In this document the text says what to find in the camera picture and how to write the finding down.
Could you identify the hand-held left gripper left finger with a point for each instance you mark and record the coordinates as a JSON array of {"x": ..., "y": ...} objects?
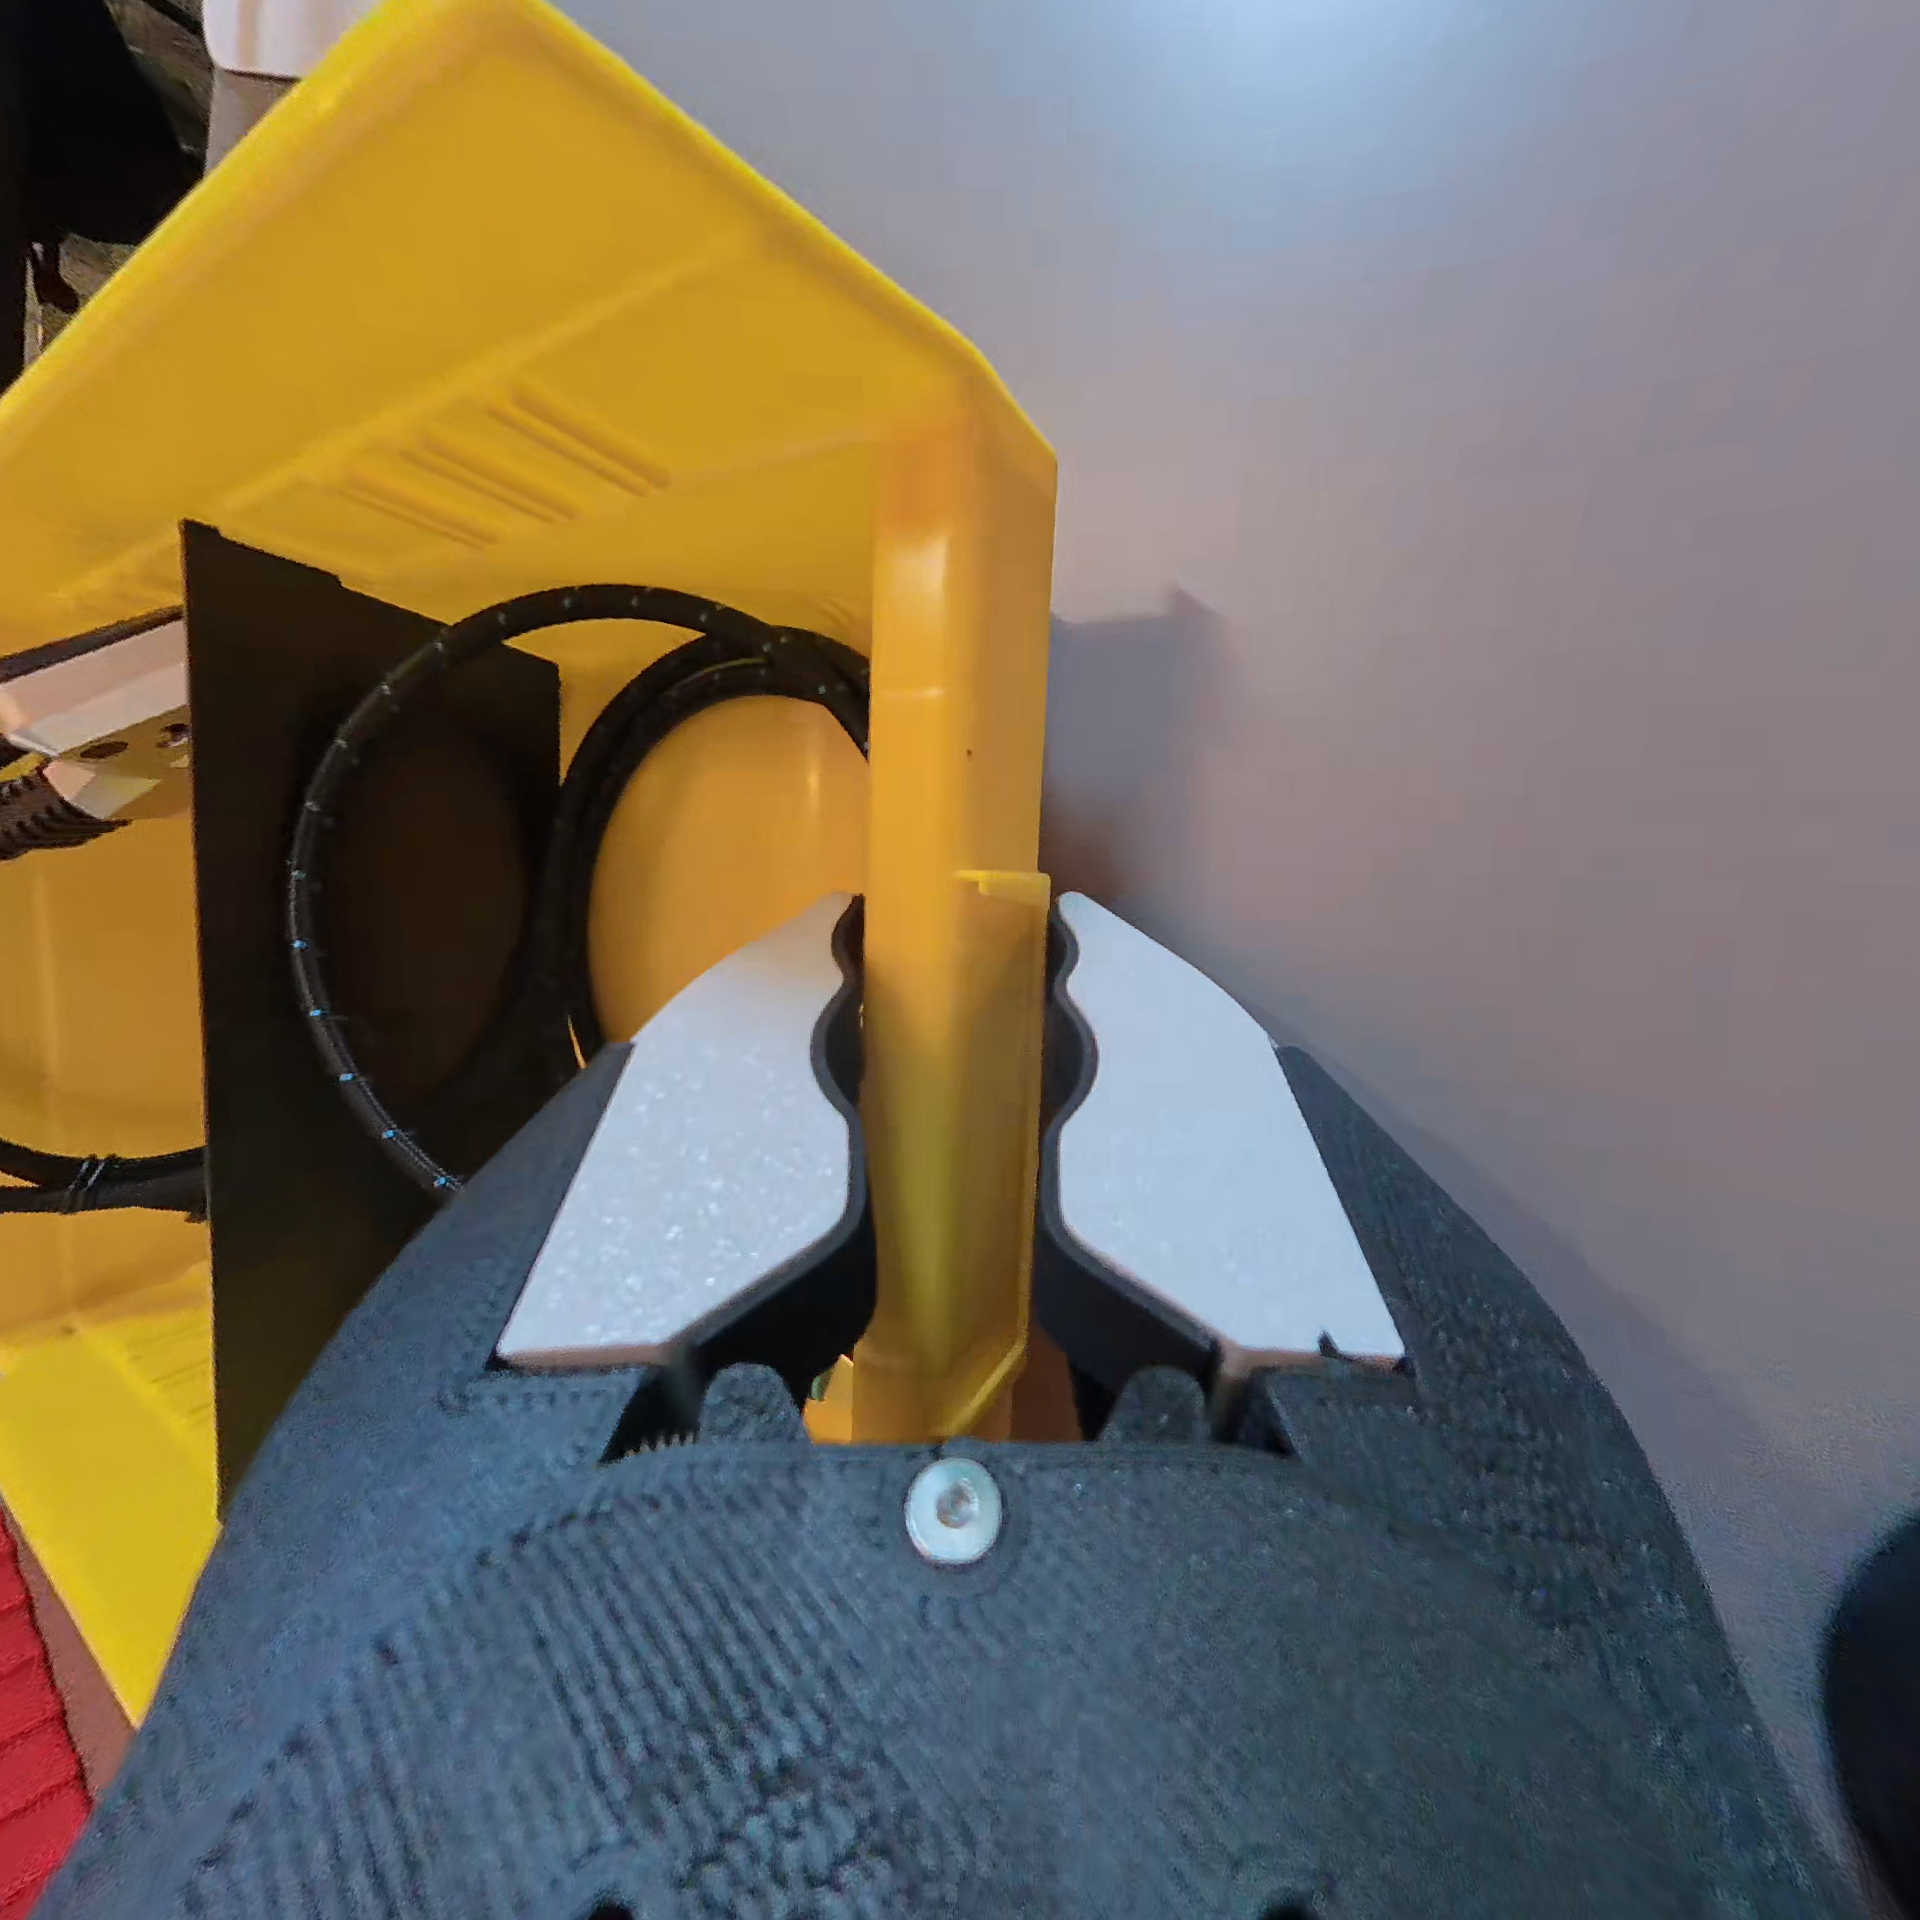
[{"x": 705, "y": 1171}]

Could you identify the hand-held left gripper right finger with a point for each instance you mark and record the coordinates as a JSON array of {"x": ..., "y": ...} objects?
[{"x": 1200, "y": 1171}]

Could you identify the yellow plastic bin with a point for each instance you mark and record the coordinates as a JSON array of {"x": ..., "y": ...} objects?
[{"x": 523, "y": 299}]

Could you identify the silver multiport hub adapter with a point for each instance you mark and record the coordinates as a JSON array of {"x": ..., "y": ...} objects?
[{"x": 106, "y": 704}]

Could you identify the red plastic bin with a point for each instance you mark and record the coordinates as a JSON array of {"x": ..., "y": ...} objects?
[{"x": 30, "y": 1723}]

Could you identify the dark rounded object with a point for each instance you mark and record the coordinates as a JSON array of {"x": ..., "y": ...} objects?
[{"x": 1881, "y": 1723}]

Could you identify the black bin divider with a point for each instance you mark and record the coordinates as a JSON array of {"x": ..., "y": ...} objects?
[{"x": 254, "y": 900}]

